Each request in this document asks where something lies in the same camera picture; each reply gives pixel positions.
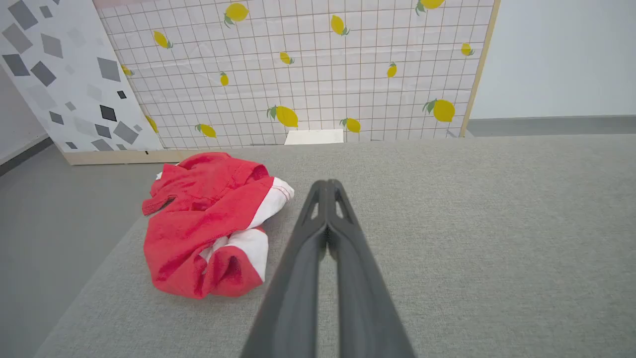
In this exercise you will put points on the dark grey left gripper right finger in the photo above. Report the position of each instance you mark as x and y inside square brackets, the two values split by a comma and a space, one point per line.
[362, 298]

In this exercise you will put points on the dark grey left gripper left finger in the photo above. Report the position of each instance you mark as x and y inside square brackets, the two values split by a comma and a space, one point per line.
[293, 278]

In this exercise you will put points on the red and white garment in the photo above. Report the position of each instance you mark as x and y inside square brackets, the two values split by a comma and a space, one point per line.
[194, 233]

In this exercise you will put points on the grey fabric sofa cushion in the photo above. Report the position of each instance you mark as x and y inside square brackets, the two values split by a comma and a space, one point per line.
[472, 238]

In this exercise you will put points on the white rectangular box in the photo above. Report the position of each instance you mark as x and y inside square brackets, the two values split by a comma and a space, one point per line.
[314, 137]

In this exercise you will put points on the lemon print grid backdrop board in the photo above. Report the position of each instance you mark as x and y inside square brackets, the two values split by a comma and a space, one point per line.
[318, 74]

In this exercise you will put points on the grey terrazzo print backdrop board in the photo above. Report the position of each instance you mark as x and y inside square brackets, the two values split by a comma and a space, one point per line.
[64, 74]

